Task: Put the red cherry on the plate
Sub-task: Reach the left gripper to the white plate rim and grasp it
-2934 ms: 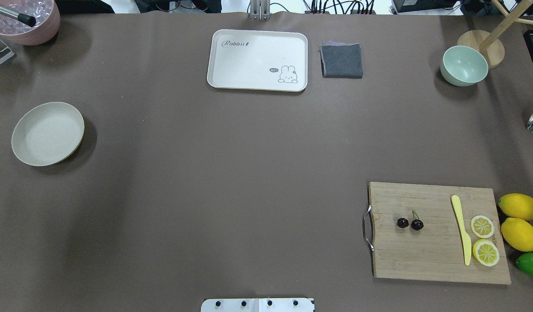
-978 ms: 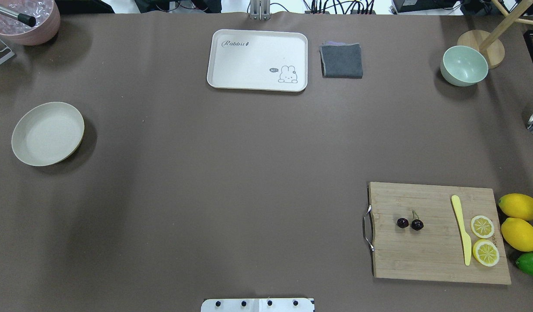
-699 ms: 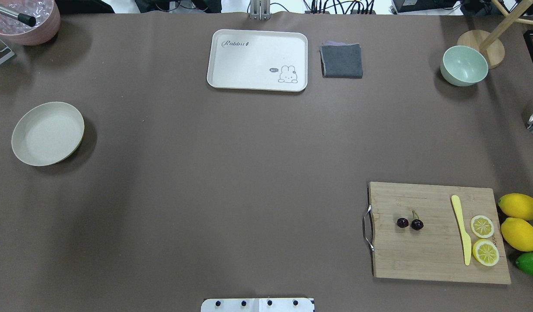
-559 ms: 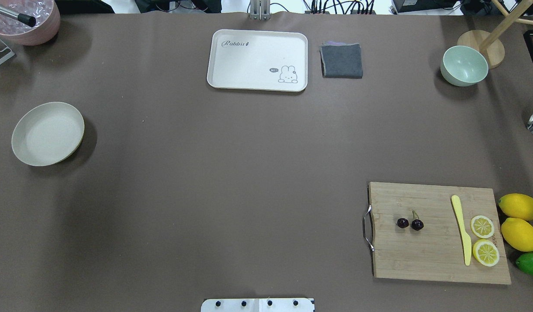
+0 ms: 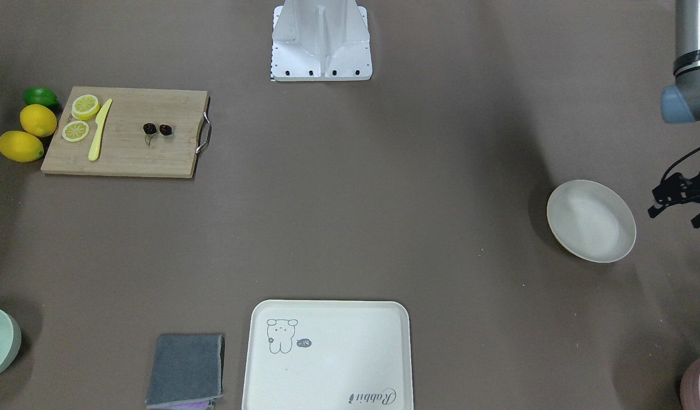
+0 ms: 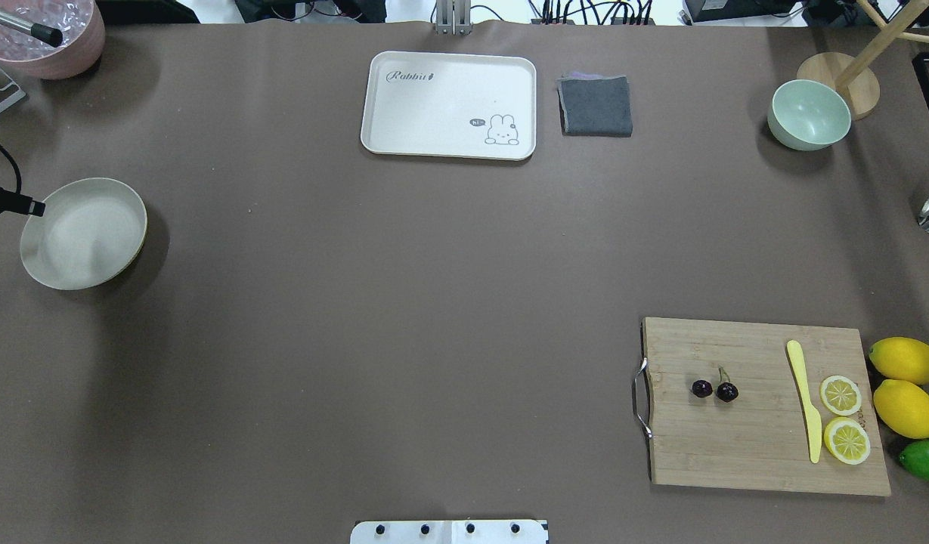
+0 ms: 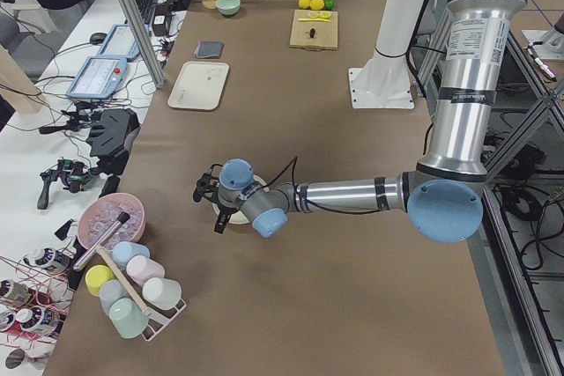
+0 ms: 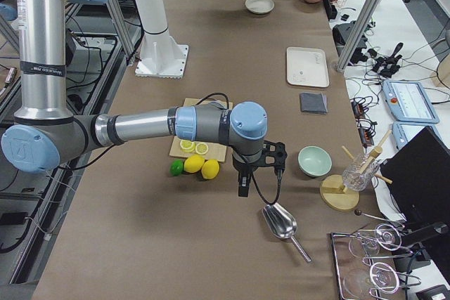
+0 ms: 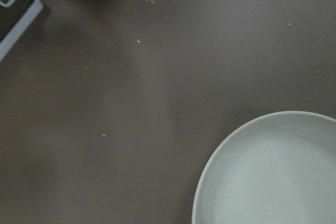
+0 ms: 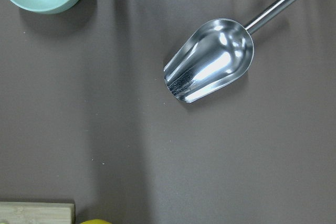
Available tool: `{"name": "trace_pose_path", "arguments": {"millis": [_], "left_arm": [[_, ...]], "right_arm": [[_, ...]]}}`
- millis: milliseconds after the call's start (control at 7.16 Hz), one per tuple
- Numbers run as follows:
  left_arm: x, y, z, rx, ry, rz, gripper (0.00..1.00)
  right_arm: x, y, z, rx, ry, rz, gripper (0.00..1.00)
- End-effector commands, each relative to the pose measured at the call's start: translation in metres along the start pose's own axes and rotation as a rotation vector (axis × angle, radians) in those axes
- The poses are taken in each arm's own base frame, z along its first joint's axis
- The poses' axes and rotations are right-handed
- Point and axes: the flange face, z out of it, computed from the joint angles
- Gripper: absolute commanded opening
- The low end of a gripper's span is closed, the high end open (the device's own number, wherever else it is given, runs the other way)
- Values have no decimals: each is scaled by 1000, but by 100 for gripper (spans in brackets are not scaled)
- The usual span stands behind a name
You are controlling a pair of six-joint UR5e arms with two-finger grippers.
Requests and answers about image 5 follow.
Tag round cream plate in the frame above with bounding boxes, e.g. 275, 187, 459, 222
547, 179, 637, 263

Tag dark red cherries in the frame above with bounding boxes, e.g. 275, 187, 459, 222
142, 122, 173, 147

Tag pink bowl with ice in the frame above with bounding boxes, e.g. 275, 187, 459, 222
679, 358, 700, 409

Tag green lime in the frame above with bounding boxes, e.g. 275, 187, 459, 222
22, 87, 60, 109

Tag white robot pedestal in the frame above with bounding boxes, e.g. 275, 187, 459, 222
270, 1, 373, 81

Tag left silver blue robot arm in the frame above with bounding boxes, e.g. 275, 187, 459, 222
661, 1, 700, 124

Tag grey folded cloth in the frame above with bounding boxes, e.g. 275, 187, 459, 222
146, 333, 224, 409

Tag cream rectangular tray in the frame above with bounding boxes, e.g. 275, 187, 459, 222
242, 300, 414, 409

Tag bamboo cutting board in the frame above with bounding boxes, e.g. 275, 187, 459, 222
42, 86, 211, 179

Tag yellow lemon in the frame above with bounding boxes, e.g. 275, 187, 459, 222
19, 104, 58, 138
0, 130, 45, 162

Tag yellow plastic knife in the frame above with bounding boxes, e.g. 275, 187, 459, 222
88, 99, 113, 162

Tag lemon slice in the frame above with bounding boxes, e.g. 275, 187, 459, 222
62, 120, 91, 142
71, 94, 101, 121

